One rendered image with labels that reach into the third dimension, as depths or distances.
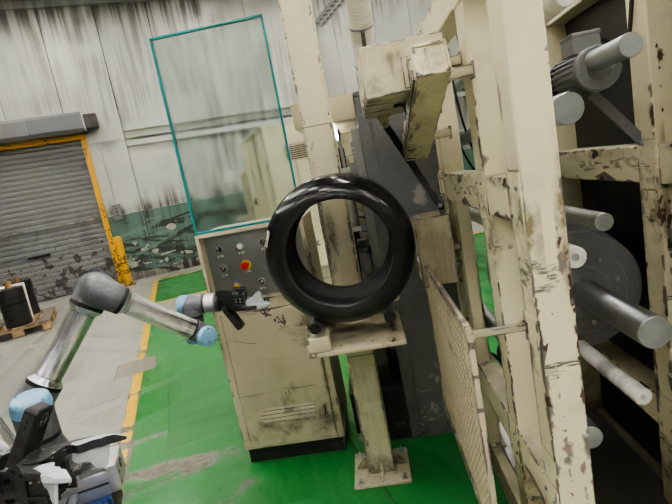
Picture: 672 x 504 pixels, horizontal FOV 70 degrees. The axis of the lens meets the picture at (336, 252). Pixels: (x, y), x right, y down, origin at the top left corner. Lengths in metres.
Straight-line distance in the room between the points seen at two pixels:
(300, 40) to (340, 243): 0.85
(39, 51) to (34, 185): 2.58
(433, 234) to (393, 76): 0.79
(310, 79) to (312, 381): 1.47
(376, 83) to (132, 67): 9.97
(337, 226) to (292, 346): 0.74
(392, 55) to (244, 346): 1.64
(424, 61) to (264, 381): 1.80
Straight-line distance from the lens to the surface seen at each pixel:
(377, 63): 1.46
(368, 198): 1.67
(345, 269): 2.10
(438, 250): 2.04
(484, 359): 2.23
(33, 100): 11.33
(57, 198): 11.08
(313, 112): 2.07
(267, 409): 2.67
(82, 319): 1.87
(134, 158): 10.95
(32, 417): 1.00
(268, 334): 2.49
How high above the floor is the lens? 1.45
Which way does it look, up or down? 9 degrees down
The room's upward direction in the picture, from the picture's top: 11 degrees counter-clockwise
